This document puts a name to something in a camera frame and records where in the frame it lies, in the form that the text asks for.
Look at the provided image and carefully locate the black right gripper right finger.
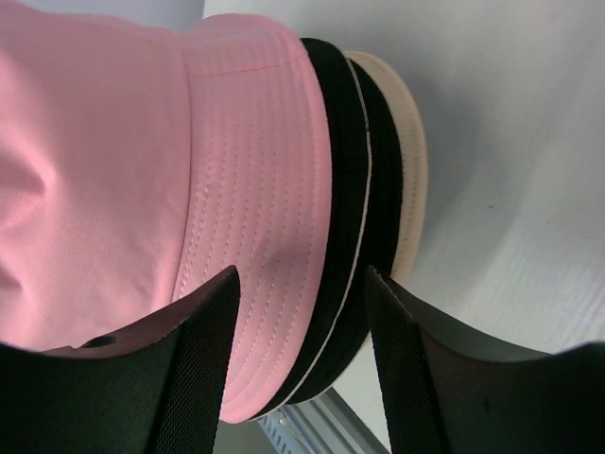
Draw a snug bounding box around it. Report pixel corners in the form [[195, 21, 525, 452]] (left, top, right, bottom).
[[366, 269, 604, 453]]

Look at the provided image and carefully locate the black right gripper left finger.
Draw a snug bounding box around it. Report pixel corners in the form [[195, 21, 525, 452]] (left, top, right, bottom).
[[1, 267, 240, 453]]

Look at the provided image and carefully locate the pink hat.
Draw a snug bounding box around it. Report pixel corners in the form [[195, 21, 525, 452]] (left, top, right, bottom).
[[1, 1, 334, 423]]

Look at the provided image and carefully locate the beige bucket hat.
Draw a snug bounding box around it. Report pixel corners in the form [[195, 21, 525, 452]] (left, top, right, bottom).
[[345, 51, 428, 286]]

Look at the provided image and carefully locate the black bucket hat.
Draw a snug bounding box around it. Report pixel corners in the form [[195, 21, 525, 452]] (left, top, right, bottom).
[[286, 60, 403, 405]]

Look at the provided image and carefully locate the aluminium mounting rail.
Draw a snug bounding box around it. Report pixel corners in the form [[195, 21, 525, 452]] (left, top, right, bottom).
[[280, 390, 389, 454]]

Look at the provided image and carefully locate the white slotted cable duct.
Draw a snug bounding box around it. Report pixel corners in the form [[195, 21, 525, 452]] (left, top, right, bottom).
[[258, 411, 305, 454]]

